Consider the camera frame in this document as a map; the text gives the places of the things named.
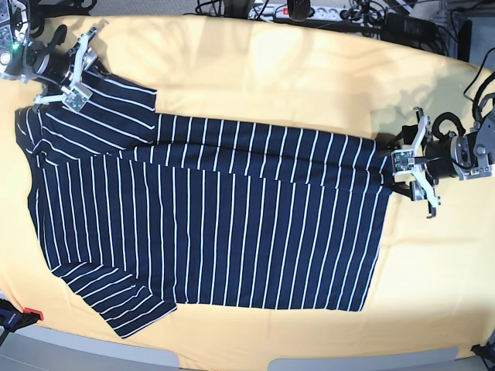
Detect white power strip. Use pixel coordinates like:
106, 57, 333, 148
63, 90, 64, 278
248, 2, 347, 22

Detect black right table clamp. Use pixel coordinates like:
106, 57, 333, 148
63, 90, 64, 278
471, 343, 495, 371

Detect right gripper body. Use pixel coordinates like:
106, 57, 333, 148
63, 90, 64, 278
33, 29, 99, 104

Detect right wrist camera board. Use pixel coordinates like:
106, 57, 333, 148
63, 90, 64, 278
62, 83, 93, 113

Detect blue red table clamp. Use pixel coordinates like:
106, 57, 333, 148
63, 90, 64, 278
1, 298, 43, 332

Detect grey chair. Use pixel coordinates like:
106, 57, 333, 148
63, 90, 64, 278
1, 333, 179, 370
268, 347, 459, 371

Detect grey chair back right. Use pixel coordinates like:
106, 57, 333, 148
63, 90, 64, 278
268, 347, 459, 371

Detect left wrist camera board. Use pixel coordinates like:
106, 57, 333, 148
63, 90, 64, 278
391, 149, 415, 176

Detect black power adapter box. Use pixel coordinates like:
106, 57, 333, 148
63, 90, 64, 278
381, 13, 437, 43

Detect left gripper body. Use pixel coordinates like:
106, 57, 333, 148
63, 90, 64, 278
401, 107, 459, 219

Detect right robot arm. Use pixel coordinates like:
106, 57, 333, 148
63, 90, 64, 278
1, 1, 98, 112

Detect grey chair back left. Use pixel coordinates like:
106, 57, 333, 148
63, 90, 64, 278
1, 333, 179, 370

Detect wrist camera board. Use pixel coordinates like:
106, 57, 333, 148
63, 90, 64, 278
391, 149, 415, 176
62, 83, 93, 113

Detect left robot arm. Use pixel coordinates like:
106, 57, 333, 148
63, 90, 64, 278
380, 74, 494, 219

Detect navy white striped T-shirt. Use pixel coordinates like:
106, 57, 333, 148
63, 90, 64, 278
15, 73, 391, 338

